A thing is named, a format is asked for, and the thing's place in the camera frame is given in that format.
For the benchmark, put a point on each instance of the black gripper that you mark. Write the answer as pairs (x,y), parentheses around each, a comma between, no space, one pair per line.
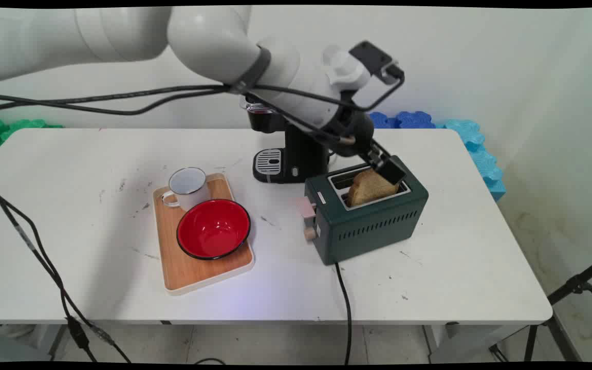
(351,134)

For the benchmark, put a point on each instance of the toasted bread slice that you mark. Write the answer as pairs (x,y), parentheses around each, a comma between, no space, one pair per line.
(370,189)

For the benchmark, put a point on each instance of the pink toaster lever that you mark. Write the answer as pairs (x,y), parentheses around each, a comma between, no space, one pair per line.
(305,207)

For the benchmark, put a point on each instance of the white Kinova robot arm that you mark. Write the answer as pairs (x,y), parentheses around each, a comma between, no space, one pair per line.
(214,36)

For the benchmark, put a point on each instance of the dark green toaster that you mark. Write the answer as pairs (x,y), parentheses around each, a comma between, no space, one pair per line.
(373,226)

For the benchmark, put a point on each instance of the white red toaster sticker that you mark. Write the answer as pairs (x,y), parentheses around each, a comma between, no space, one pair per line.
(321,198)

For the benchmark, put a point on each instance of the black coffee machine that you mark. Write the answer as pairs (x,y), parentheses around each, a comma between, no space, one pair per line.
(296,154)

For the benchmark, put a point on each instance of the cyan foam mat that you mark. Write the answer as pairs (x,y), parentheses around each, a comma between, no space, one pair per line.
(483,159)

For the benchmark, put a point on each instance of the beige toaster knob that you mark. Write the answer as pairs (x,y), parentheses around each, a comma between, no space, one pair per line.
(310,234)

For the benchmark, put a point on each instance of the red enamel bowl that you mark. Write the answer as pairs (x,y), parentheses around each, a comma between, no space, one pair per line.
(214,228)

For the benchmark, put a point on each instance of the white enamel mug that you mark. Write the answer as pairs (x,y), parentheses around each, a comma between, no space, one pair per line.
(189,187)

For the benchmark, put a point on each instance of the black tripod stand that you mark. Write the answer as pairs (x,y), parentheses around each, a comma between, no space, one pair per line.
(563,293)

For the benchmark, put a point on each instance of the wooden serving tray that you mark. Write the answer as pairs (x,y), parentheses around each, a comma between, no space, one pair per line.
(193,272)

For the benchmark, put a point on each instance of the green foam mat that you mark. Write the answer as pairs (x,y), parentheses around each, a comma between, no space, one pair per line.
(13,131)

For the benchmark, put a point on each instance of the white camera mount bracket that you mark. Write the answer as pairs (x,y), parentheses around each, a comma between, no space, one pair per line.
(345,69)

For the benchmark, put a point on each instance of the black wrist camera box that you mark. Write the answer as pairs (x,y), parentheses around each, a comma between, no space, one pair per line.
(375,58)

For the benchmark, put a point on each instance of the white table leg frame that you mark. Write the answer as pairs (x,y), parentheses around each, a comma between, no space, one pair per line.
(470,341)

